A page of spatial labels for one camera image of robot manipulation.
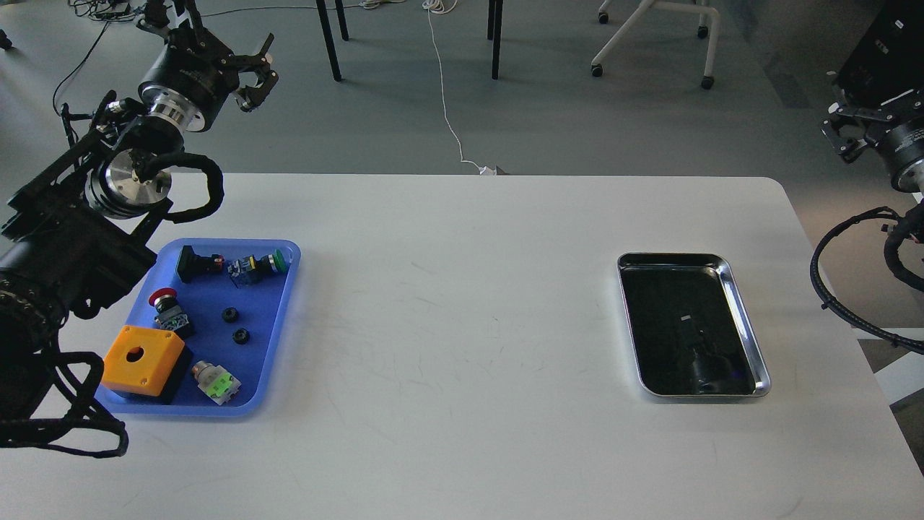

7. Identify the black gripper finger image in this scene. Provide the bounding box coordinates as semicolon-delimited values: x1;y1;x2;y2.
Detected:
229;32;279;112
819;108;878;164
136;1;204;38

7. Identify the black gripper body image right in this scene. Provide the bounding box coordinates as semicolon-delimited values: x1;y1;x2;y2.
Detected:
829;72;923;192

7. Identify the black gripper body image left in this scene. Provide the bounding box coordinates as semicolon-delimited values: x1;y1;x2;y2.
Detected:
138;27;250;132

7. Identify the small black gear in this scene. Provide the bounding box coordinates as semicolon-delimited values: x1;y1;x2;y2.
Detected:
232;328;251;345
221;307;240;324

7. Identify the blue plastic tray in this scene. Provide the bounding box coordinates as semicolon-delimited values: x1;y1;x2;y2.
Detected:
96;238;301;417

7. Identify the silver metal tray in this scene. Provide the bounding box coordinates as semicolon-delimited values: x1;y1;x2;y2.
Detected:
616;251;772;404

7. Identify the black equipment case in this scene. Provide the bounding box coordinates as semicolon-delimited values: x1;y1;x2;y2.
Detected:
835;1;923;108

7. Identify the black table leg left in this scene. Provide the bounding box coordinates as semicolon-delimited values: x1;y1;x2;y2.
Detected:
314;0;349;82

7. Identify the black table leg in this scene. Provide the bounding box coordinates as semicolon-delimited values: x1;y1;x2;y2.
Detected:
314;0;349;82
486;0;505;80

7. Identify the black square push button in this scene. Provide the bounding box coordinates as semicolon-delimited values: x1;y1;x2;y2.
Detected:
175;246;225;284

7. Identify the red emergency stop button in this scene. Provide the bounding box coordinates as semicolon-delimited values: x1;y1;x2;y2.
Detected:
148;287;195;339

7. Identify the black table leg right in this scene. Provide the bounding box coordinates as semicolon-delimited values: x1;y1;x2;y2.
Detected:
486;0;505;80

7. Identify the white rolling chair base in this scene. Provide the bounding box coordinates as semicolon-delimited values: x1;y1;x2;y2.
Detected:
588;1;723;92

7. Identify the black floor cable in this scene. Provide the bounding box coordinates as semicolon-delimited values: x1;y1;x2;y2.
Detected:
52;0;181;116

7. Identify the green push button switch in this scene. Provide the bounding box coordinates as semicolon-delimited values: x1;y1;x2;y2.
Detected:
227;249;289;287

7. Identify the white floor cable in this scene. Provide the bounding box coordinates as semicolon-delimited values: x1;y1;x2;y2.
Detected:
422;0;499;177

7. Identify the orange button enclosure box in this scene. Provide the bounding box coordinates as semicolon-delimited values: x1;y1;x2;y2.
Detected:
101;325;193;404

